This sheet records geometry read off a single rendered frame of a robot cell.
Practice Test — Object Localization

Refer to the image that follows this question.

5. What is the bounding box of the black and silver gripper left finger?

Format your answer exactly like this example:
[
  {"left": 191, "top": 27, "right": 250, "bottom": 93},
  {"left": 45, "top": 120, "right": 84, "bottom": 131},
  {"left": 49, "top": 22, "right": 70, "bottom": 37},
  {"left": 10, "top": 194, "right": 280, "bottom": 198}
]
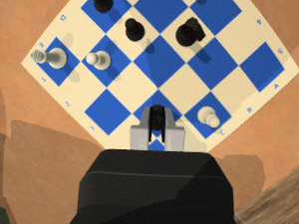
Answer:
[{"left": 130, "top": 107, "right": 152, "bottom": 150}]

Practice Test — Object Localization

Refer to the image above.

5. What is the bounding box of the white pawn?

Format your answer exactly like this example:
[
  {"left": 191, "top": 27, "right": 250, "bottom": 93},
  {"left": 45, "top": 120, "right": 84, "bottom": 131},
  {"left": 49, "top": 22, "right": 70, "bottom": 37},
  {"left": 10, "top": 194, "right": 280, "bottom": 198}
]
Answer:
[
  {"left": 197, "top": 107, "right": 220, "bottom": 127},
  {"left": 86, "top": 51, "right": 111, "bottom": 70}
]

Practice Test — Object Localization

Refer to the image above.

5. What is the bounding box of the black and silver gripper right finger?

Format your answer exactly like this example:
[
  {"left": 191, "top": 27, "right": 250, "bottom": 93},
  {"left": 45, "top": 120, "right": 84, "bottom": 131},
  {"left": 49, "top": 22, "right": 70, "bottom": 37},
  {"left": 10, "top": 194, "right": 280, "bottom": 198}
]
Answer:
[{"left": 161, "top": 108, "right": 185, "bottom": 151}]

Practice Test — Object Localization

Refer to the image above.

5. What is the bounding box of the blue and cream chessboard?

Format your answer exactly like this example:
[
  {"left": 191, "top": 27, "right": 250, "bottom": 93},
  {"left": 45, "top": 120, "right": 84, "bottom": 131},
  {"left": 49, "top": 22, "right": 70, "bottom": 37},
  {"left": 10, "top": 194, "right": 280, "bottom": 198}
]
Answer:
[{"left": 21, "top": 0, "right": 299, "bottom": 152}]

